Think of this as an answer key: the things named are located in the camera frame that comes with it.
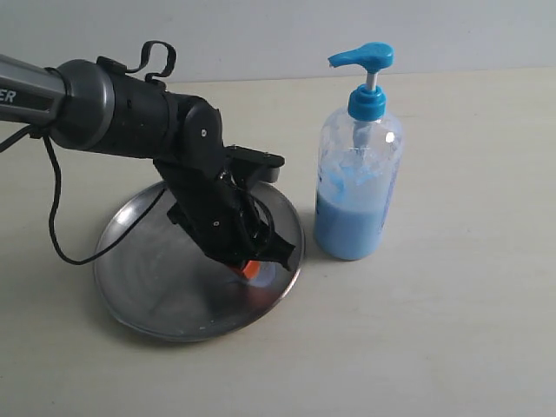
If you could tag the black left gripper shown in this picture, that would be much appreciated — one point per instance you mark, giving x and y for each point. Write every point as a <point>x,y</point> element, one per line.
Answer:
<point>228,224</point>

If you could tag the blue pump soap bottle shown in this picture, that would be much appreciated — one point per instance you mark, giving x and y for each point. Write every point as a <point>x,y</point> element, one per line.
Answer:
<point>359,156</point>

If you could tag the blue soap smear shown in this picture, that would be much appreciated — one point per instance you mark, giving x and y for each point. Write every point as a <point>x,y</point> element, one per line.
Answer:
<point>265,275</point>

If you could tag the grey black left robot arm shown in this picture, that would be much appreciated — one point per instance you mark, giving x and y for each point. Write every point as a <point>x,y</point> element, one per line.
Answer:
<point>102,107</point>

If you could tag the round steel plate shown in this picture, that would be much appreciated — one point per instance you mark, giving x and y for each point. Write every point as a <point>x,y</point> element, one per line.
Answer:
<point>157,282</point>

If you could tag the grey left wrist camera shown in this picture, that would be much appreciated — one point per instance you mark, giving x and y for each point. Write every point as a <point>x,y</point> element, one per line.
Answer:
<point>249,166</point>

